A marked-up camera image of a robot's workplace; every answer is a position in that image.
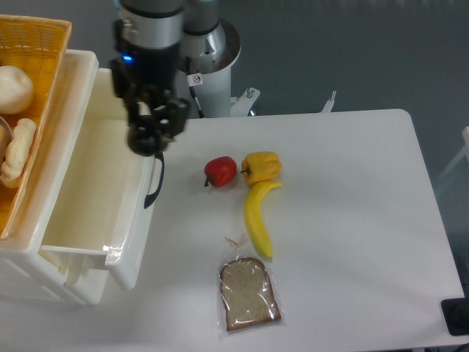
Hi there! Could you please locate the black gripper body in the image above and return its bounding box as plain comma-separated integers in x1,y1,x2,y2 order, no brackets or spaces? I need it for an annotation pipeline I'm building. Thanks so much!
109,20,180,106

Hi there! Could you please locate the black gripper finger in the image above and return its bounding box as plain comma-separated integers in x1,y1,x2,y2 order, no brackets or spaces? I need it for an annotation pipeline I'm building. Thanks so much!
124,86,157,144
153,98,190,136

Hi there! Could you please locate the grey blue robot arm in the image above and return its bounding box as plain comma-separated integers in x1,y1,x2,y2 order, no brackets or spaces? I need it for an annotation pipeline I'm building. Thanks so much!
110,1,226,155

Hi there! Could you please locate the white open upper drawer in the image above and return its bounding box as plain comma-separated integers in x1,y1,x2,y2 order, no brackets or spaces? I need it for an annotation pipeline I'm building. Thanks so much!
40,68,155,290

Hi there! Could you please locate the white plastic drawer cabinet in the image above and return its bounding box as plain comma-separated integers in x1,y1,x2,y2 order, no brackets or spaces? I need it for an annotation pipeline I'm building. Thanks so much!
1,49,99,304

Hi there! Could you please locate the red bell pepper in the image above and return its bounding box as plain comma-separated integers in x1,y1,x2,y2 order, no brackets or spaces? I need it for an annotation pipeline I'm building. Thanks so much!
204,156,237,188

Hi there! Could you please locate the yellow bell pepper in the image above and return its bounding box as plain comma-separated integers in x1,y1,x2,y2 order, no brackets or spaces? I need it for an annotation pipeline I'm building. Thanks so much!
240,151,281,187

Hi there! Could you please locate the yellow woven basket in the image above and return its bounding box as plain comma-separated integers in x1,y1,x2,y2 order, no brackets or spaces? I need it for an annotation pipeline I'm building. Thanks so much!
1,15,72,240

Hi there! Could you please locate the long twisted bread roll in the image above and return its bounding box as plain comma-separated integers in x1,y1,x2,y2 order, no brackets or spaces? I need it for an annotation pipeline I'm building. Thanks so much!
1,118,37,188

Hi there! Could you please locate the yellow banana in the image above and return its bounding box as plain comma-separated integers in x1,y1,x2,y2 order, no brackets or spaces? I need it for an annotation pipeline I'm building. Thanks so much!
243,181,281,259

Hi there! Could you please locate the round white bun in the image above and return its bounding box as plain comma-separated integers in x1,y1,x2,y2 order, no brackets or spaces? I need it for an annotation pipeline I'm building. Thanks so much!
1,65,34,114

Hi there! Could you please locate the bagged bread slice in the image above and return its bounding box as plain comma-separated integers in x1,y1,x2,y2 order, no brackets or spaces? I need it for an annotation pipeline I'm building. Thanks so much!
217,234,284,337

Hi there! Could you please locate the black device at edge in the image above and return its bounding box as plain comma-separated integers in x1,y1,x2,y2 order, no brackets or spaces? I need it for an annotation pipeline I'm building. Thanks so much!
440,298,469,336

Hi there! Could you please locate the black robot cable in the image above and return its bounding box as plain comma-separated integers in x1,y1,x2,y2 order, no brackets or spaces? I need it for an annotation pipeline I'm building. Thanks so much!
185,56,206,119

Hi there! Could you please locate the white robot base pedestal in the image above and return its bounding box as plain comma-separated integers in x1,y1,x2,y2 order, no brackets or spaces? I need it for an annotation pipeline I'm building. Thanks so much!
175,18,241,119

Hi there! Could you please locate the black drawer handle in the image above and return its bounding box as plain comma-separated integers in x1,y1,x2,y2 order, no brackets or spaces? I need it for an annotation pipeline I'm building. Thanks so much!
144,152,166,209

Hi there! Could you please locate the white table mounting bracket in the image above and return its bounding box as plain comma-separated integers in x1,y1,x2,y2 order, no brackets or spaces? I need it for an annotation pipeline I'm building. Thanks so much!
230,87,261,117

